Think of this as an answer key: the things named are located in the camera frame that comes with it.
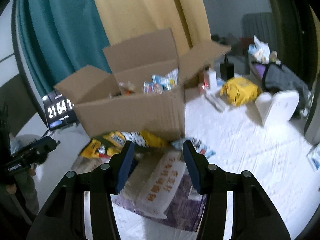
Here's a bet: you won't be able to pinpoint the white orange-lettered snack bag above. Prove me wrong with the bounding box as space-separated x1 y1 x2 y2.
121 149 186 219

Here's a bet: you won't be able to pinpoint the yellow black snack bag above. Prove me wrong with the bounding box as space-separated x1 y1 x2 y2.
79 131 169 159

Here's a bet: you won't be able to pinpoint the purple snack bag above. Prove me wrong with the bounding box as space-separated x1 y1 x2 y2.
112 174 206 232

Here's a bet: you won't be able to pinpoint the tablet showing clock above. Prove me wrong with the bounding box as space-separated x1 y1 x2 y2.
42 90 78 132

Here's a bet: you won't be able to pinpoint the brown cardboard box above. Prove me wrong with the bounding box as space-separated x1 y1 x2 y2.
55 29 230 141

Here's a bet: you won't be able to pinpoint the white charger with red light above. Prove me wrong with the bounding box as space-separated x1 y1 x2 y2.
199 66 217 90

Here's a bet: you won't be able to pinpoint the blue white snack packets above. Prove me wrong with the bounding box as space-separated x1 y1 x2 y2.
143 68 179 94

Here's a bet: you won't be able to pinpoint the grey cloth bag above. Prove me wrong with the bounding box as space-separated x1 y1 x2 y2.
262 63 309 111

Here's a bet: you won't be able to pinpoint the tissue pack on bag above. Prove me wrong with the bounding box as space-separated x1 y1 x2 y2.
248 35 281 64

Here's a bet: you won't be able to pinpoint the teal curtain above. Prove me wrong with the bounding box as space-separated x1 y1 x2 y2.
17 0 111 96

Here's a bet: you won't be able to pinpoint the yellow curtain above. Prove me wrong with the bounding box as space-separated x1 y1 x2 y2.
94 0 211 55

